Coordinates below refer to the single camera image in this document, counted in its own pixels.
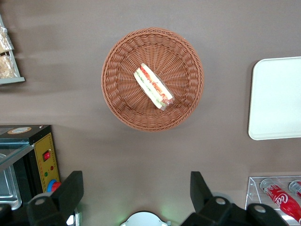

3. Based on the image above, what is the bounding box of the clear bag of crackers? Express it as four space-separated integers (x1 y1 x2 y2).
0 25 15 55
0 55 19 80

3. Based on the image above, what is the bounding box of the clear acrylic bottle rack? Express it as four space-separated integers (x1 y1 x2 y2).
244 175 301 226

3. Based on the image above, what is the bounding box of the brown round wicker basket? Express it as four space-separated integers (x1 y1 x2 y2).
101 27 205 132

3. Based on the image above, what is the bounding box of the red cola bottle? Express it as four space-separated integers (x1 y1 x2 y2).
288 180 301 198
260 178 301 224

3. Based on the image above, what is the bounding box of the black food warmer cabinet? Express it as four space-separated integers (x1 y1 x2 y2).
0 124 62 212

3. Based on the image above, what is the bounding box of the stainless steel pan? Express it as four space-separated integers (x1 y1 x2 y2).
0 153 22 210

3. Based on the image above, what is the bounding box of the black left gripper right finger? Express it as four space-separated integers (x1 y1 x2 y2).
180 171 291 226

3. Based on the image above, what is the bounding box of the grey metal snack rack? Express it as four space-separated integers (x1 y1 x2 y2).
0 14 26 85

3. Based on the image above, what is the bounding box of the cream plastic tray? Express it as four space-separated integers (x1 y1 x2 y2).
248 56 301 141

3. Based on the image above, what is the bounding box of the triangle sandwich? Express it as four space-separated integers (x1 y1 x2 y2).
133 62 175 112

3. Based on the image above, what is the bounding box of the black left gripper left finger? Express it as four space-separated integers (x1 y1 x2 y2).
0 170 84 226

